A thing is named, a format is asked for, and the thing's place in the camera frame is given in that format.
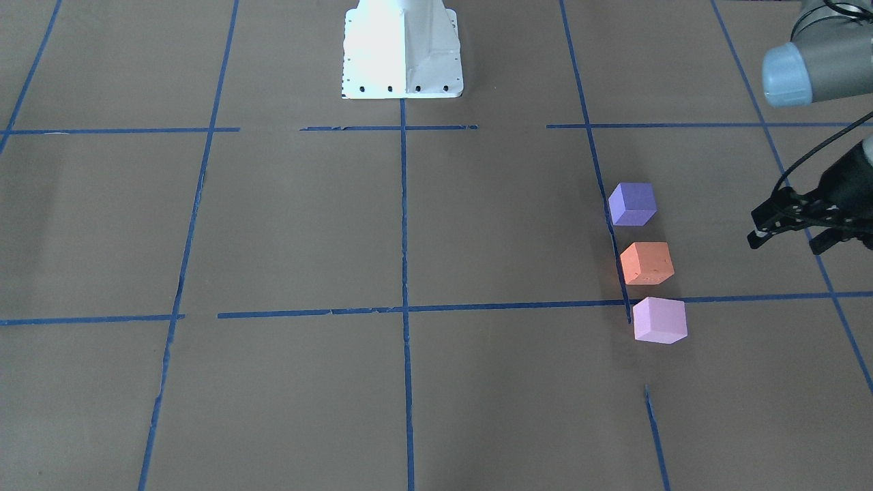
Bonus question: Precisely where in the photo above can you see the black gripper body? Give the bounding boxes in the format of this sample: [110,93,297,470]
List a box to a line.
[746,137,872,255]

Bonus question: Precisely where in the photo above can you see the pink foam block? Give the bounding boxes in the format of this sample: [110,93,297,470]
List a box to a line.
[631,297,689,344]

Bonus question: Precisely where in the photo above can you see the purple foam block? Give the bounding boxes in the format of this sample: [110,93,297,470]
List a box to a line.
[607,181,658,226]

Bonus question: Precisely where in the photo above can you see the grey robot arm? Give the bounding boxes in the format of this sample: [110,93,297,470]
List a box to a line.
[746,1,872,255]

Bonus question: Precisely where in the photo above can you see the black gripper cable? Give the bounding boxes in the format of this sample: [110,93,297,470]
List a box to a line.
[774,113,873,198]

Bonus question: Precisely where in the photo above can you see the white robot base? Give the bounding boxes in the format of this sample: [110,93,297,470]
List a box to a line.
[341,1,464,100]

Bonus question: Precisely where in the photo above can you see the orange foam block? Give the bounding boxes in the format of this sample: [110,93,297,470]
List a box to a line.
[619,241,675,286]

